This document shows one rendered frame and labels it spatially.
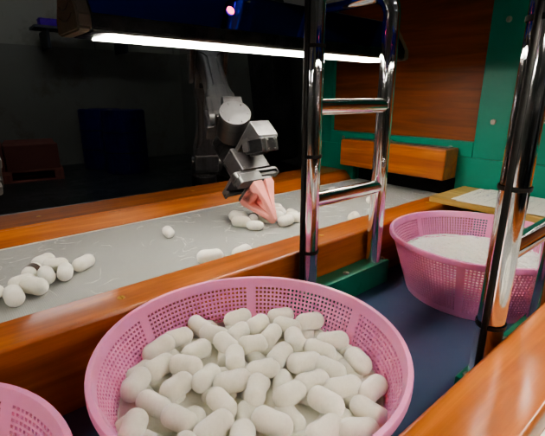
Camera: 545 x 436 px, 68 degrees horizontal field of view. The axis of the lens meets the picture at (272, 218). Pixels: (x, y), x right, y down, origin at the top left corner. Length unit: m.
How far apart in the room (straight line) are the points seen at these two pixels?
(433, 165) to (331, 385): 0.70
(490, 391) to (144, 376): 0.28
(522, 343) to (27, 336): 0.44
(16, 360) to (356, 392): 0.30
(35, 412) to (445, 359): 0.42
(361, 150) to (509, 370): 0.79
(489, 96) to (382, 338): 0.70
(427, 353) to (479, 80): 0.65
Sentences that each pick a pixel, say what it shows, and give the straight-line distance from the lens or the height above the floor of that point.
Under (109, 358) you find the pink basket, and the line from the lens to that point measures 0.40.
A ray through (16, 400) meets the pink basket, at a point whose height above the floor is 0.76.
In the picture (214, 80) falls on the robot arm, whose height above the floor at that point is 1.01.
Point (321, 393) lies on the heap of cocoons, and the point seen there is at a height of 0.74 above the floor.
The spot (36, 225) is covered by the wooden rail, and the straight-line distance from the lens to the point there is 0.79.
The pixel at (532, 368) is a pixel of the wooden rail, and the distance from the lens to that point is 0.40.
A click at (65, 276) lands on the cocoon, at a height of 0.75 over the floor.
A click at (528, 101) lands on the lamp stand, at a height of 0.97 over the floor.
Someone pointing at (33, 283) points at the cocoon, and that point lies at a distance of 0.57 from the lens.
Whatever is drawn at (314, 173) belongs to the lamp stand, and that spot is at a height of 0.88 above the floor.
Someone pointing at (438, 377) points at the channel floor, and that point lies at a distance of 0.52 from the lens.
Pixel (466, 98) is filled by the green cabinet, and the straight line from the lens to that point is 1.03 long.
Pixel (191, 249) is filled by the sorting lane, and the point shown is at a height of 0.74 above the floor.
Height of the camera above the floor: 0.97
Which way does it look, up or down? 17 degrees down
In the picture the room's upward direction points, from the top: straight up
